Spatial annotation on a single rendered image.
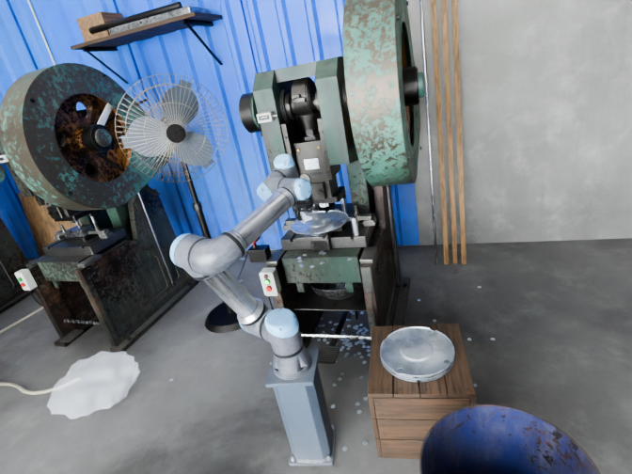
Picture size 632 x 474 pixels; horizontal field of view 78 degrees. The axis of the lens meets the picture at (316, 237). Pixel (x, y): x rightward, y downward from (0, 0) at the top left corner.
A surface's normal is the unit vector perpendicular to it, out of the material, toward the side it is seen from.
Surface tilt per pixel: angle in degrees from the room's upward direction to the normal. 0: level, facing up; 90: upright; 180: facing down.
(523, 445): 88
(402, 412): 90
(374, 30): 58
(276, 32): 90
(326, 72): 45
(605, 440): 0
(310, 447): 90
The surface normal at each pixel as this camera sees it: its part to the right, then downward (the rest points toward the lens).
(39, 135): 0.93, -0.03
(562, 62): -0.29, 0.43
